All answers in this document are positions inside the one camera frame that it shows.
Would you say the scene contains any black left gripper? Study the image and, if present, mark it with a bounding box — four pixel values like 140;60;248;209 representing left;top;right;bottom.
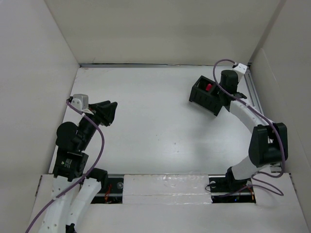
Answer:
78;100;117;150

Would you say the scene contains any pink cap black highlighter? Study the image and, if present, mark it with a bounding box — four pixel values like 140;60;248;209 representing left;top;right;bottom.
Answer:
206;83;213;92

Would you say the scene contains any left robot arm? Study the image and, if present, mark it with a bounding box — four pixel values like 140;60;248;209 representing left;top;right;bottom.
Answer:
34;96;118;233

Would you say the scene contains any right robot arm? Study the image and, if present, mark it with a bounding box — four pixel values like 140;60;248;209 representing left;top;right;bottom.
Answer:
217;70;288;191

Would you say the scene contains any black two-compartment organizer box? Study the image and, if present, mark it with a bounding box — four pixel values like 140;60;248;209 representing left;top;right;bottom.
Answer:
189;75;222;116

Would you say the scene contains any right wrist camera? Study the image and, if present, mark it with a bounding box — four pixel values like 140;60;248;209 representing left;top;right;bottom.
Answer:
232;63;248;75

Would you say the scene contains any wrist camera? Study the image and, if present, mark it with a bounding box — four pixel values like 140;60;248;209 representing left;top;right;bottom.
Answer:
67;94;88;112
232;63;248;75

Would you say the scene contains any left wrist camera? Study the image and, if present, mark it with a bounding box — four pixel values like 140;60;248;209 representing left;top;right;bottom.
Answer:
67;94;88;112

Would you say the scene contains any aluminium rail right side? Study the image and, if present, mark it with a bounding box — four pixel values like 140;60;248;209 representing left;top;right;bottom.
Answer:
242;65;282;173

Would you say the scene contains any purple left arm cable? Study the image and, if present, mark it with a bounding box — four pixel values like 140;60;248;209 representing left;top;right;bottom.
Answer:
24;98;105;233

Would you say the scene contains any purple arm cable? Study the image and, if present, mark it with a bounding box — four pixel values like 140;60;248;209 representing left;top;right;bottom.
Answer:
212;59;285;196
24;98;105;233

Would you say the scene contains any aluminium rail back edge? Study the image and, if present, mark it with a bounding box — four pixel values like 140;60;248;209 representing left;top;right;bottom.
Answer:
79;63;251;68

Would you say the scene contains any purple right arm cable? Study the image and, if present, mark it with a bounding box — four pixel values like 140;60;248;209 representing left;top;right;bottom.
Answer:
212;59;285;196

